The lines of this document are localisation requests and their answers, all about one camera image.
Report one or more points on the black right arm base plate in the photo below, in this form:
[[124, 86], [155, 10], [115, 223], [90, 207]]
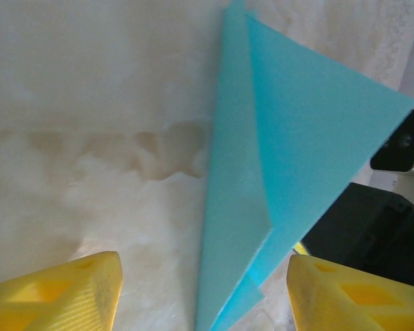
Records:
[[396, 145]]

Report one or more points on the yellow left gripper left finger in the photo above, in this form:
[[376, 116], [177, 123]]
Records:
[[55, 293]]

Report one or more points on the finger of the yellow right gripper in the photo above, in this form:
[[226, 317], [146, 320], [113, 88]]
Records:
[[300, 248]]

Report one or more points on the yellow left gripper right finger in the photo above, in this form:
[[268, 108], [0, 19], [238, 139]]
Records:
[[348, 296]]

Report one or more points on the teal cloth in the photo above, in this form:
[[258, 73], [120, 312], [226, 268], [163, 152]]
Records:
[[279, 120]]

